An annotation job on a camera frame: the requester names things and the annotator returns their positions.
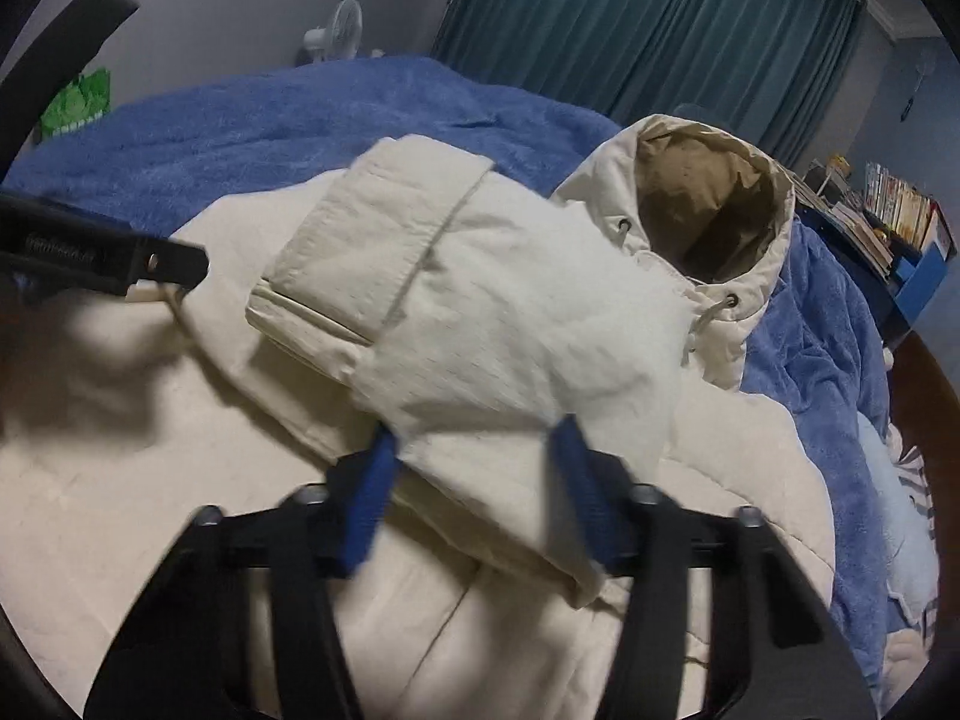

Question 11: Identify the white electric fan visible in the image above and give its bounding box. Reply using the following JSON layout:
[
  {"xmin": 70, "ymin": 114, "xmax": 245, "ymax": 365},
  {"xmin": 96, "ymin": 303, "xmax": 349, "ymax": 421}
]
[{"xmin": 295, "ymin": 0, "xmax": 365, "ymax": 66}]

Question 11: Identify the wooden bed headboard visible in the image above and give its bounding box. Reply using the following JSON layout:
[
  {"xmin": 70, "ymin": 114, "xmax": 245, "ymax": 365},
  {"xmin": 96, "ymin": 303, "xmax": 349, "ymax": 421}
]
[{"xmin": 889, "ymin": 326, "xmax": 960, "ymax": 481}]

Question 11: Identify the cream hooded jacket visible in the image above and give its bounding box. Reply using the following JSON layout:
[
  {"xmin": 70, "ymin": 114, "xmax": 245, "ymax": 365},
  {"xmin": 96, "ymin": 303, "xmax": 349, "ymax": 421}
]
[{"xmin": 0, "ymin": 114, "xmax": 838, "ymax": 720}]

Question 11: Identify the green shopping bag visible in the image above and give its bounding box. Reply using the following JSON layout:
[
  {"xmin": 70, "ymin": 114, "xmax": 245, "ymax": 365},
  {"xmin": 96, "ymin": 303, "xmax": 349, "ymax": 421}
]
[{"xmin": 37, "ymin": 67, "xmax": 113, "ymax": 140}]

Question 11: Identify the teal curtain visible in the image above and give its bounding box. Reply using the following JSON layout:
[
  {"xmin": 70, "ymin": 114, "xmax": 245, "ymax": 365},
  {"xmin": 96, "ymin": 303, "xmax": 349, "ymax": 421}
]
[{"xmin": 431, "ymin": 0, "xmax": 871, "ymax": 137}]

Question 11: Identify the light blue pillow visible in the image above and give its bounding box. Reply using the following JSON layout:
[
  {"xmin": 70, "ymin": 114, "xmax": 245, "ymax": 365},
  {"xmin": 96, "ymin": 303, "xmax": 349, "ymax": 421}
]
[{"xmin": 853, "ymin": 412, "xmax": 940, "ymax": 620}]

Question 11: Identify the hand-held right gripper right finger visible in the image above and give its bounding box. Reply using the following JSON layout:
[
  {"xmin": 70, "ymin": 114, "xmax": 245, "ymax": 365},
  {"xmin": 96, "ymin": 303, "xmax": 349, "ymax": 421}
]
[{"xmin": 550, "ymin": 412, "xmax": 880, "ymax": 720}]

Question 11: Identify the black curved chair armrest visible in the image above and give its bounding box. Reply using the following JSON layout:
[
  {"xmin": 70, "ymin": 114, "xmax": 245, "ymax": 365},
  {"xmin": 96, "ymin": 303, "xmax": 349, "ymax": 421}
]
[{"xmin": 0, "ymin": 0, "xmax": 142, "ymax": 87}]

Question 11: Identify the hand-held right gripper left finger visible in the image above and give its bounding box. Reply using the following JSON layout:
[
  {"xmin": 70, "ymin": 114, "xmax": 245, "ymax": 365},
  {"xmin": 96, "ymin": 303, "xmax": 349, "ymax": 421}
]
[{"xmin": 82, "ymin": 431, "xmax": 400, "ymax": 720}]

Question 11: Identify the blue storage box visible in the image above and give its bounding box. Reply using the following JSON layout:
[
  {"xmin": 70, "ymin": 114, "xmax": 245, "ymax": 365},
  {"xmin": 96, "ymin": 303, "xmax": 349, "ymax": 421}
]
[{"xmin": 891, "ymin": 242, "xmax": 950, "ymax": 332}]

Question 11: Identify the blue fleece blanket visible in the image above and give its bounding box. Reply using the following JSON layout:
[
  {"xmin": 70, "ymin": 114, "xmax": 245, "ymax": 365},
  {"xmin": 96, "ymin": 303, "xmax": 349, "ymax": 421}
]
[{"xmin": 0, "ymin": 52, "xmax": 947, "ymax": 665}]

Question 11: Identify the row of books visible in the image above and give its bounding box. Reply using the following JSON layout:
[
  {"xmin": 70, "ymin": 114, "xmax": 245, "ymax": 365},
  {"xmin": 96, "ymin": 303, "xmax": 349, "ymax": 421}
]
[{"xmin": 793, "ymin": 154, "xmax": 958, "ymax": 280}]

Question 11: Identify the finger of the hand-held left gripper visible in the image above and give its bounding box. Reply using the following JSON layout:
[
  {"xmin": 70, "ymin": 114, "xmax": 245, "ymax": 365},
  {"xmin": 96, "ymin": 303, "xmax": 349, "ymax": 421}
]
[{"xmin": 0, "ymin": 193, "xmax": 211, "ymax": 305}]

